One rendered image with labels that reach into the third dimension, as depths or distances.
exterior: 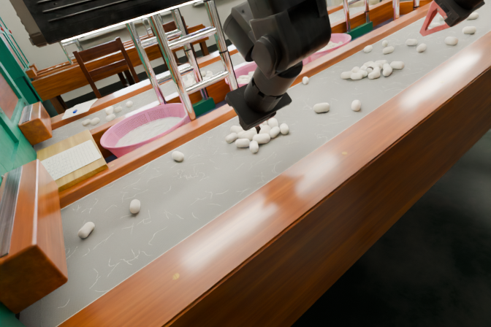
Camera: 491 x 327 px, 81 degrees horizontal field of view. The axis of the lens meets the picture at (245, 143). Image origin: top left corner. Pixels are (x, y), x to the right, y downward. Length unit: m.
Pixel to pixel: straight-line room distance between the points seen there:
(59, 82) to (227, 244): 2.97
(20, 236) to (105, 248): 0.14
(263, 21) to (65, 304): 0.44
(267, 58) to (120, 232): 0.38
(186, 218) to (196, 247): 0.10
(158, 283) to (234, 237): 0.11
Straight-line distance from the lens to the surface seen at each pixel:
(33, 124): 1.05
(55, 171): 0.82
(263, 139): 0.61
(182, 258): 0.41
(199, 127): 0.74
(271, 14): 0.33
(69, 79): 3.25
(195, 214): 0.50
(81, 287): 0.51
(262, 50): 0.34
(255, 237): 0.39
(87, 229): 0.58
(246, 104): 0.47
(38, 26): 0.52
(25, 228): 0.45
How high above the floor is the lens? 1.05
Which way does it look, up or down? 28 degrees down
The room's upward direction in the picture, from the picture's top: 17 degrees counter-clockwise
